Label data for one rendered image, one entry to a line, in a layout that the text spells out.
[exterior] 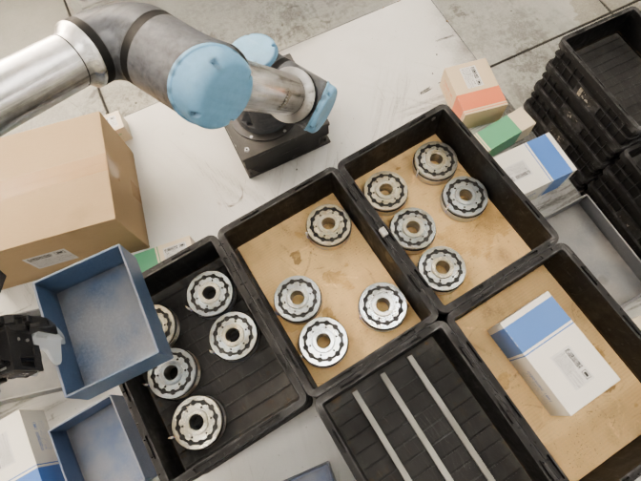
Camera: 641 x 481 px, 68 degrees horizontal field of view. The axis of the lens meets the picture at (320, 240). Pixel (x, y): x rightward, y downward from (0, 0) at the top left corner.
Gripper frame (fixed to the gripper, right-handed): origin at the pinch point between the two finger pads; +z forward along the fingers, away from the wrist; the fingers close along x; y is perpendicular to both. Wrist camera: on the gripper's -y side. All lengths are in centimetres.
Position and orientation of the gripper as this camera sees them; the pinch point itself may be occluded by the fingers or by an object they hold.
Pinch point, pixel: (53, 339)
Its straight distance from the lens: 87.7
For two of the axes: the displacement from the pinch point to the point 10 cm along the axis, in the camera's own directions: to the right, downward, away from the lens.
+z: 1.7, 2.8, 9.4
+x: 9.0, -4.4, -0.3
